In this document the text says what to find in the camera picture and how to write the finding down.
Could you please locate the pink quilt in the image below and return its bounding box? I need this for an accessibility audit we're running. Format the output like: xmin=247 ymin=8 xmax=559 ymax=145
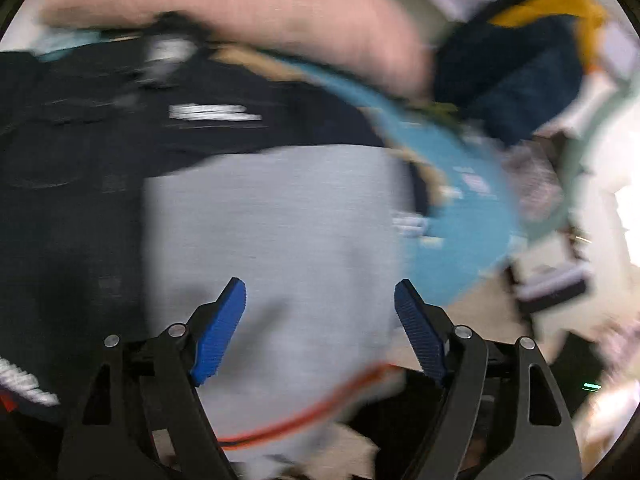
xmin=40 ymin=0 xmax=436 ymax=98

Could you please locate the grey and navy zip jacket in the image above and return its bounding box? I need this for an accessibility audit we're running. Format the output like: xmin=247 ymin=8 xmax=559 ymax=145
xmin=140 ymin=145 xmax=431 ymax=476

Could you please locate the mint green bunk bed frame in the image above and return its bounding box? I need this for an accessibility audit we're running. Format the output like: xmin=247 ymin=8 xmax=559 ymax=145
xmin=525 ymin=80 xmax=631 ymax=241

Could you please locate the yellow and navy puffer jacket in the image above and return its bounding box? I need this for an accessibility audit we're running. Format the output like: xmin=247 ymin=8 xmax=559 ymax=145
xmin=432 ymin=0 xmax=611 ymax=148

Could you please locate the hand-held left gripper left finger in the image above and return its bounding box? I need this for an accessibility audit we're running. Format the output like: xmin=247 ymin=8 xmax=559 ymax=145
xmin=57 ymin=276 xmax=247 ymax=480

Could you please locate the black garment with white print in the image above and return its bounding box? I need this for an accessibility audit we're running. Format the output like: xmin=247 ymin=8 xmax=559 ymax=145
xmin=0 ymin=12 xmax=401 ymax=431

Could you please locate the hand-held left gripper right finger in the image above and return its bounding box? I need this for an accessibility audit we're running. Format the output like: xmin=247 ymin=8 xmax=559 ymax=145
xmin=394 ymin=279 xmax=583 ymax=480

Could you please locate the khaki garment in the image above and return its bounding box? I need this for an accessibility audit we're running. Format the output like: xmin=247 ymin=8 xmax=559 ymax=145
xmin=215 ymin=42 xmax=311 ymax=83

